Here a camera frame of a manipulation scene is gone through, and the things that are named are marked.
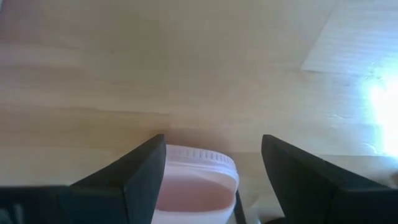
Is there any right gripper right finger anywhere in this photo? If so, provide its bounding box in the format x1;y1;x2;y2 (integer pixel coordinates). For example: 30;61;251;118
261;134;398;224

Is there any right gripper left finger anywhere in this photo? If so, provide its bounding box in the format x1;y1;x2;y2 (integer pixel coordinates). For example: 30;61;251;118
62;134;167;224

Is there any pink slide sandal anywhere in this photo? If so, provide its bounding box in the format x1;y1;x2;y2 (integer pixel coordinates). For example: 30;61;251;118
152;144;241;224

